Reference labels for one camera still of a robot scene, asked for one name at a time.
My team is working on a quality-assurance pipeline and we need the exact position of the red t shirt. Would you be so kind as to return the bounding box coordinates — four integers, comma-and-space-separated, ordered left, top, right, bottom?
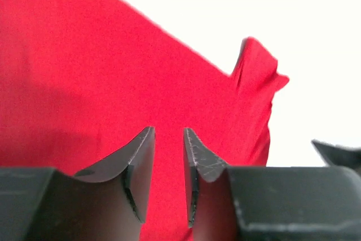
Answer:
1, 0, 289, 240

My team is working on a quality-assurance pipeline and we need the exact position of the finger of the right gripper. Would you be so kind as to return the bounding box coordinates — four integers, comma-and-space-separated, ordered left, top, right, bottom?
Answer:
311, 140, 360, 167

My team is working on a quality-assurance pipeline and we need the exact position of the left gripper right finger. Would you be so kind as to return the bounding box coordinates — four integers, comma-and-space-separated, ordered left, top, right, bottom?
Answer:
183, 128, 360, 240

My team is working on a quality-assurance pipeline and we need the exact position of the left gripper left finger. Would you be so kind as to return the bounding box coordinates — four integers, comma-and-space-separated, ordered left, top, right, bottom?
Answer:
1, 126, 155, 240

